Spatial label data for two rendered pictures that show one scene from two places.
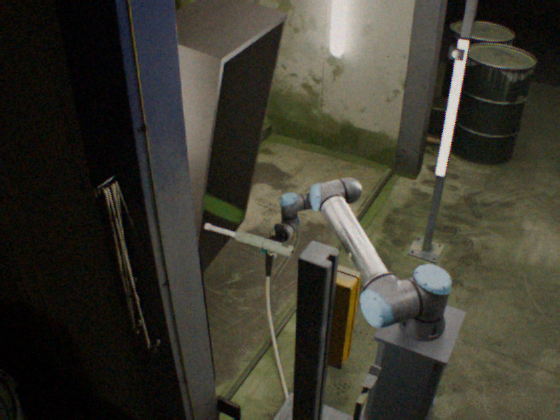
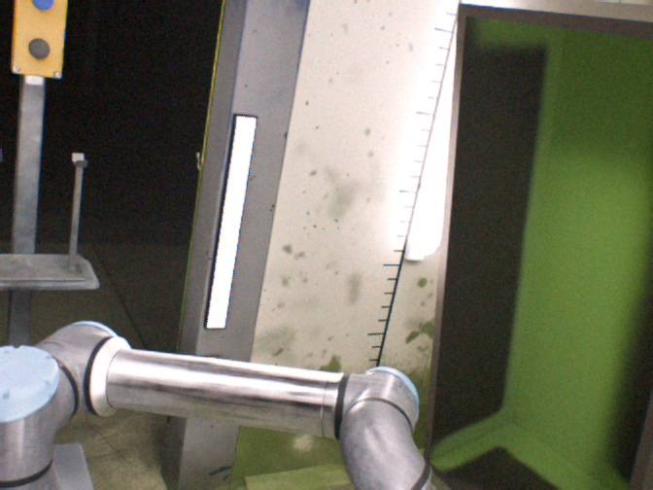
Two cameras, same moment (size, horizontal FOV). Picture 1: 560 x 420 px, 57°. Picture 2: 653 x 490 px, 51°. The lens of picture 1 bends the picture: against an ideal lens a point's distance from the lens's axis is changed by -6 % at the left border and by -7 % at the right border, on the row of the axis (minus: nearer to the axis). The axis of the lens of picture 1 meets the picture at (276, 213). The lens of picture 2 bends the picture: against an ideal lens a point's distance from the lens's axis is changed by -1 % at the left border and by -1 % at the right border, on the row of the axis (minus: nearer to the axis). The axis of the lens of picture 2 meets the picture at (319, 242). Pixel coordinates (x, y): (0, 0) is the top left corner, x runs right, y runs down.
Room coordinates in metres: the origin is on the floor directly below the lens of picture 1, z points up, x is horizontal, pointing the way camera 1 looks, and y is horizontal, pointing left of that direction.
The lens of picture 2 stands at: (2.40, -1.22, 1.53)
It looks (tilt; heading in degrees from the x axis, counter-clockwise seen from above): 17 degrees down; 121
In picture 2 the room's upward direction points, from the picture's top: 11 degrees clockwise
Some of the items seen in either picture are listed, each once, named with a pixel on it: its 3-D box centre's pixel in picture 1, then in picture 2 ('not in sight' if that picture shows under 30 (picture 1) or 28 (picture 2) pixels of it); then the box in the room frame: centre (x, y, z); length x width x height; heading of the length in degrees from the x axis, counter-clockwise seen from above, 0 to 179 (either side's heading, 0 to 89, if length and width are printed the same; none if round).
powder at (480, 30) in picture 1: (482, 32); not in sight; (4.68, -1.84, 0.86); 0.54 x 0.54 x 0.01
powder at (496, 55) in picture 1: (499, 57); not in sight; (4.04, -1.77, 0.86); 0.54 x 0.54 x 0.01
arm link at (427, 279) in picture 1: (428, 291); (13, 407); (1.49, -0.58, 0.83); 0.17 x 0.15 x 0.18; 110
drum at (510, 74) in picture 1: (489, 105); not in sight; (4.03, -1.77, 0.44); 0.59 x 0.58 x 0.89; 166
